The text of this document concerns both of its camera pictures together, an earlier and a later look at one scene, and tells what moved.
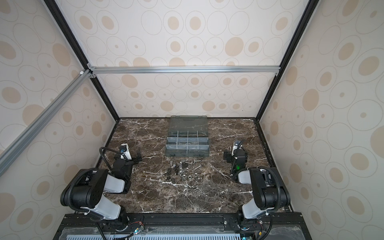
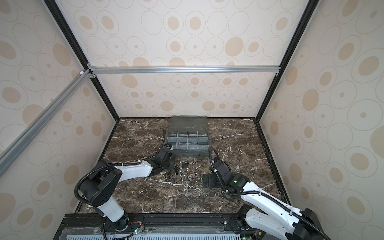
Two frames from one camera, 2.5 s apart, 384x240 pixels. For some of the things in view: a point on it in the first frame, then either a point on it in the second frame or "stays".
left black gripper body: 129,164 -> 169,165
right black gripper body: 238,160 -> 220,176
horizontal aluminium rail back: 93,70 stays
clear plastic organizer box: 187,137 stays
